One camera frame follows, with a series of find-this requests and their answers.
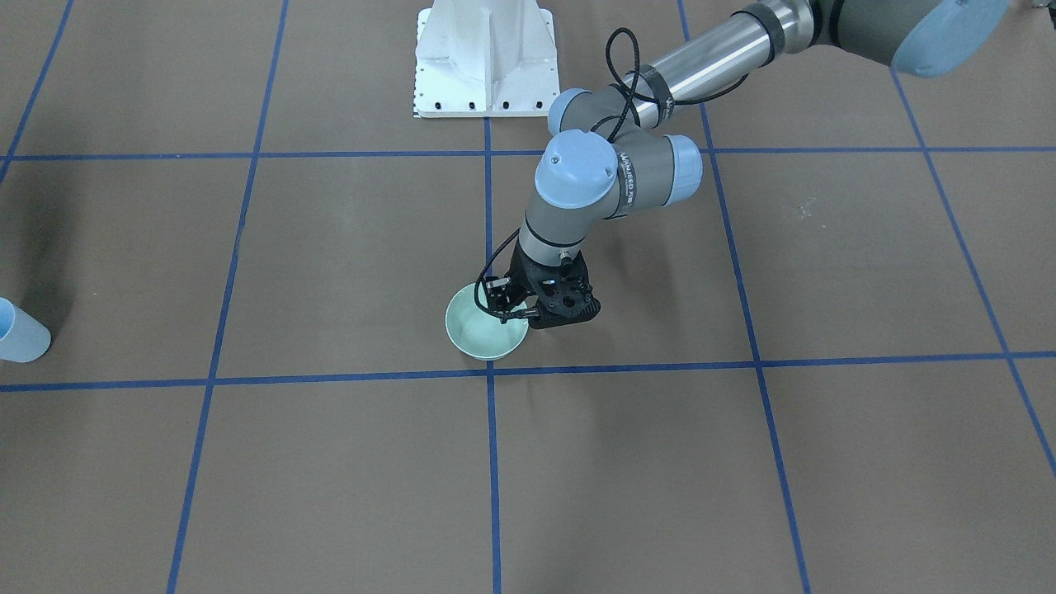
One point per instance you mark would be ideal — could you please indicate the white pedestal column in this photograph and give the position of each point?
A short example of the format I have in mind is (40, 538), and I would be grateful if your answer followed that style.
(485, 59)

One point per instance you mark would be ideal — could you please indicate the green bowl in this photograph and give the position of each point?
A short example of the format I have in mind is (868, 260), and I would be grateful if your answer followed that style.
(477, 334)

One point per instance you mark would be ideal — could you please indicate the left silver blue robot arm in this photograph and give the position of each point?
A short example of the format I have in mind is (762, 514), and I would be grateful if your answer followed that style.
(605, 161)

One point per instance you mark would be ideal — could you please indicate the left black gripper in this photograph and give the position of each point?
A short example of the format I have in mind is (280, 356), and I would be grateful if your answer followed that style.
(520, 271)

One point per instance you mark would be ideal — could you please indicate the blue cup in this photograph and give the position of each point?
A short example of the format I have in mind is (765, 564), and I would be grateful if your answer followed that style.
(23, 338)

